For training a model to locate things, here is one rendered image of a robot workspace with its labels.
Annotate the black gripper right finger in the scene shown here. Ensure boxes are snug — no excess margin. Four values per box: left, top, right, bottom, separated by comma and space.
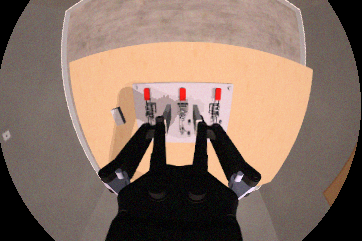
188, 105, 261, 200

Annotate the toggle clamp with red handle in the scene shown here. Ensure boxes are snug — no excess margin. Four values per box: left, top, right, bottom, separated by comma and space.
144, 88, 157, 125
209, 88, 221, 123
177, 88, 188, 136

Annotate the grey fixture plate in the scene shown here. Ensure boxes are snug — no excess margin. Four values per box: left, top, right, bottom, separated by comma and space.
132, 82, 234, 143

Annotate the grey rectangular block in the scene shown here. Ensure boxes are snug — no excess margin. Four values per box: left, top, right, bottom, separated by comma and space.
110, 107, 126, 126

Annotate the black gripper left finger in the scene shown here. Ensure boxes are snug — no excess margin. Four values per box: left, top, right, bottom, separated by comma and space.
98, 104, 171, 199

